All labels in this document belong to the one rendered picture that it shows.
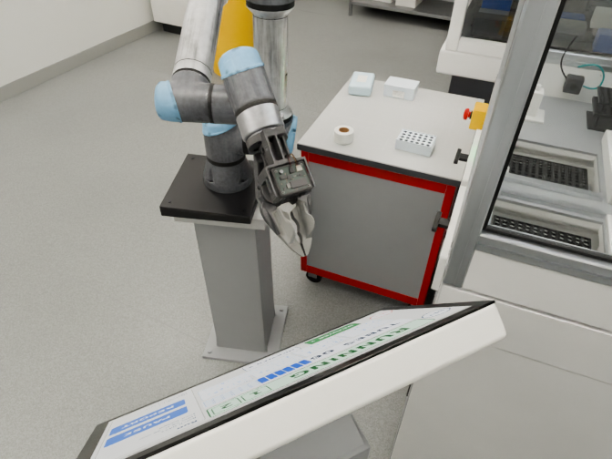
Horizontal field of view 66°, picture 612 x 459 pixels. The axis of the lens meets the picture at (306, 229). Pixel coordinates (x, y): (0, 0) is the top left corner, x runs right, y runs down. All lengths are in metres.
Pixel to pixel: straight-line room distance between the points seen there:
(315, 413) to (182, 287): 1.78
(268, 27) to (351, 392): 0.90
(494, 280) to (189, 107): 0.66
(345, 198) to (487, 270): 0.93
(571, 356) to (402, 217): 0.86
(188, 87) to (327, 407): 0.63
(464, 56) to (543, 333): 1.40
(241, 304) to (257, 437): 1.25
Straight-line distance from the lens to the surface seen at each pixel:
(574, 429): 1.32
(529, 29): 0.73
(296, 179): 0.75
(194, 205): 1.41
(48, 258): 2.64
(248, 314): 1.79
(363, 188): 1.74
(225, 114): 0.92
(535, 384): 1.20
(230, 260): 1.59
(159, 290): 2.28
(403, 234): 1.82
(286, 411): 0.53
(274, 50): 1.24
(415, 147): 1.70
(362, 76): 2.12
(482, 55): 2.18
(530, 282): 0.97
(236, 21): 3.92
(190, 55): 1.00
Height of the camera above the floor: 1.66
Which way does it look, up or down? 42 degrees down
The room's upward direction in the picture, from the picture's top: 1 degrees clockwise
